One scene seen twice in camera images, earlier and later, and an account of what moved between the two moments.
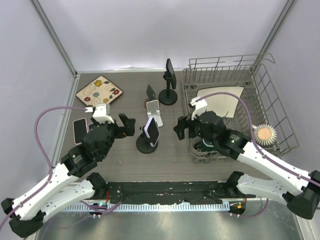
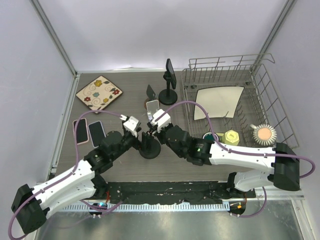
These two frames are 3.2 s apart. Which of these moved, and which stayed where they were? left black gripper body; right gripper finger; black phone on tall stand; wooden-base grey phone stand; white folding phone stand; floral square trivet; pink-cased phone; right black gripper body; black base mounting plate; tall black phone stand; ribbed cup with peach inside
Moved: left black gripper body; right gripper finger; right black gripper body
Stayed: ribbed cup with peach inside; pink-cased phone; wooden-base grey phone stand; white folding phone stand; tall black phone stand; black base mounting plate; floral square trivet; black phone on tall stand
